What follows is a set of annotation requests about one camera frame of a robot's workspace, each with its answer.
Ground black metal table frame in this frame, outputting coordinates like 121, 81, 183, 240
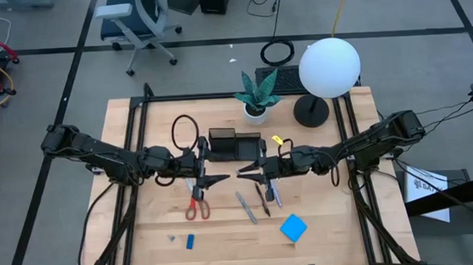
66, 68, 421, 265

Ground black floor grille mat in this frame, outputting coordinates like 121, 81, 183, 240
254, 64, 312, 95

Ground pale lilac highlighter pen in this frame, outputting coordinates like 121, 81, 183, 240
271, 178, 284, 210

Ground black mesh desk organizer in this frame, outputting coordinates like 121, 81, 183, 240
207, 125, 263, 163

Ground grey marker pen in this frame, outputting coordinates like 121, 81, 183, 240
235, 190, 259, 227

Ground blue and grey office chair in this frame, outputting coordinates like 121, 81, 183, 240
93, 0, 185, 79

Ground left gripper black cable loop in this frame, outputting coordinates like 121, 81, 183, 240
169, 113, 201, 153

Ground coiled black cable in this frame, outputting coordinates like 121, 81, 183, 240
258, 38, 296, 68

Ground white globe lamp black base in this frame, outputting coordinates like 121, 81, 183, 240
288, 35, 365, 130

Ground right arm black power cables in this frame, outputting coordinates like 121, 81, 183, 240
415, 99, 473, 130

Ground left arm black base cable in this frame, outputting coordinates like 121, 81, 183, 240
73, 181, 122, 265

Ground black hanging cable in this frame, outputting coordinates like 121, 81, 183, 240
270, 0, 286, 41

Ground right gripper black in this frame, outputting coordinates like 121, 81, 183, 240
235, 136, 306, 205

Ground yellow hanging cable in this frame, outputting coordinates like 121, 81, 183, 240
329, 0, 356, 39

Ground black metal beam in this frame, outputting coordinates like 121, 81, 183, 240
403, 172, 473, 222

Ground snake plant in white pot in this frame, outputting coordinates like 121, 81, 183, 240
232, 68, 285, 128

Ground red handled scissors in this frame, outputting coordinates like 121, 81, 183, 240
183, 176, 212, 222

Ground right gripper black cable loop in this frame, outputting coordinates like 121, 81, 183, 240
276, 137, 296, 160

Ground black ballpoint pen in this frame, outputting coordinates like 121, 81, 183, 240
254, 182, 272, 218

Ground grey side table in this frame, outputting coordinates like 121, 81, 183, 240
400, 167, 473, 265

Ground gripper black cable loop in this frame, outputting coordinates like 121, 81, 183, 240
169, 113, 201, 153
276, 137, 296, 160

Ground white floor cable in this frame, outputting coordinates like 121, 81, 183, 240
0, 16, 15, 57

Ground blue sticky note pad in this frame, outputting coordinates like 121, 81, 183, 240
279, 212, 309, 245

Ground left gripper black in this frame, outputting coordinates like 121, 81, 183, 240
179, 135, 232, 203

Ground white printed paper sheet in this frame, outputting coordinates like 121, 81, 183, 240
403, 162, 452, 226

